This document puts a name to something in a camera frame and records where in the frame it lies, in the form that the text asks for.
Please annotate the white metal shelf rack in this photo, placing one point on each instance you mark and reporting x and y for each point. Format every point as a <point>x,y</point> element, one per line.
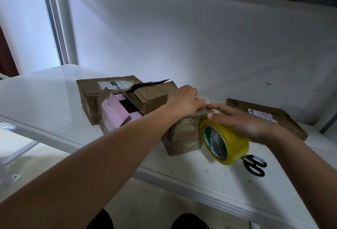
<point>42,99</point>

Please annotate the person's right hand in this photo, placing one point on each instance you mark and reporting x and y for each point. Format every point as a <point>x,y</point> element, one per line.
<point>242,123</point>

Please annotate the yellow tape roll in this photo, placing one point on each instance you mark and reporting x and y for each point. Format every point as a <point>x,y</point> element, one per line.
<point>229,144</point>

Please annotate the red-brown door frame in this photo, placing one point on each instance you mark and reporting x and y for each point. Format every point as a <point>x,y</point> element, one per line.
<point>7,57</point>

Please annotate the white tube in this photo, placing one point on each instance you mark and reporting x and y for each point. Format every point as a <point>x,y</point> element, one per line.
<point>254,225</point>

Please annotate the small cardboard box red label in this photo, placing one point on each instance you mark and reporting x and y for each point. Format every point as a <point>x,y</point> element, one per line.
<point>181,136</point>

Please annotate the person's left forearm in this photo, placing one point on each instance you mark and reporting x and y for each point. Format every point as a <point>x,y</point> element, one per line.
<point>79,178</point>

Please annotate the person's black trousers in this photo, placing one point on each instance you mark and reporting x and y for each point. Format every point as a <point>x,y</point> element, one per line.
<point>152,221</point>

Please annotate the pink carton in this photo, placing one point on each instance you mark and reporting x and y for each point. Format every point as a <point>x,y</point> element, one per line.
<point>118,114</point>

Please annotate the long cardboard box white label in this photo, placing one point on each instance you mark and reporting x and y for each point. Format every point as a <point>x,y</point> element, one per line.
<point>89,99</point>

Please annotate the corrugated cardboard box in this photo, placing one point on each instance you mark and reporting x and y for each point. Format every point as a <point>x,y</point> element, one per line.
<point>152,95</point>

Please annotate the person's left hand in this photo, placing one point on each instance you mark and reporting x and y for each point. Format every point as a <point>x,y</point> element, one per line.
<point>184,100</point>

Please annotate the person's right forearm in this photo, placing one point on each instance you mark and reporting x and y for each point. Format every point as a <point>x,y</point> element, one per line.
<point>310,178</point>

